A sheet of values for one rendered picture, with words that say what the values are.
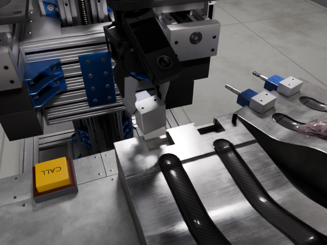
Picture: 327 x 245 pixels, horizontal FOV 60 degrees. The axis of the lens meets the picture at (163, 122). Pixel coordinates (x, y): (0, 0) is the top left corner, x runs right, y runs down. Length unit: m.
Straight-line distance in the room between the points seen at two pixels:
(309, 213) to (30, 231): 0.46
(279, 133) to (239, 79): 1.81
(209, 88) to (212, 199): 1.86
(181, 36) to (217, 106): 1.42
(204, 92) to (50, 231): 1.83
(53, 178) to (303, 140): 0.49
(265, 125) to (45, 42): 0.58
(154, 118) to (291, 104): 0.36
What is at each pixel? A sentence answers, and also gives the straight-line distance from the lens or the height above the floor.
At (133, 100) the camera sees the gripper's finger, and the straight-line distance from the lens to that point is 0.50.
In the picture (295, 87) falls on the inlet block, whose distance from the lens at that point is 0.78.
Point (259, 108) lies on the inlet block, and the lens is 0.69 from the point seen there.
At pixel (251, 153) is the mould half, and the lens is 0.55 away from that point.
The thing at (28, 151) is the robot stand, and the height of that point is 0.23.
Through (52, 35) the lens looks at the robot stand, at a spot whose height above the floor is 0.95.
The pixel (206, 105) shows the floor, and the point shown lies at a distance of 2.10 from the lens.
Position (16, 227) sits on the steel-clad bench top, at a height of 0.80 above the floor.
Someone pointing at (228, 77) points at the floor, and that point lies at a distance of 2.46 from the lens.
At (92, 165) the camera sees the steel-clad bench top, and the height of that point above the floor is 0.80.
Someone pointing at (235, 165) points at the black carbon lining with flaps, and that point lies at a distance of 0.53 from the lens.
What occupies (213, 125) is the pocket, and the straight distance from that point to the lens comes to 0.61.
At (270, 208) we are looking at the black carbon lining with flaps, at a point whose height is 0.88.
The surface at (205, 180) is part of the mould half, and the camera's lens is 0.49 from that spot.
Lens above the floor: 1.27
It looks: 41 degrees down
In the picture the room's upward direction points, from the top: straight up
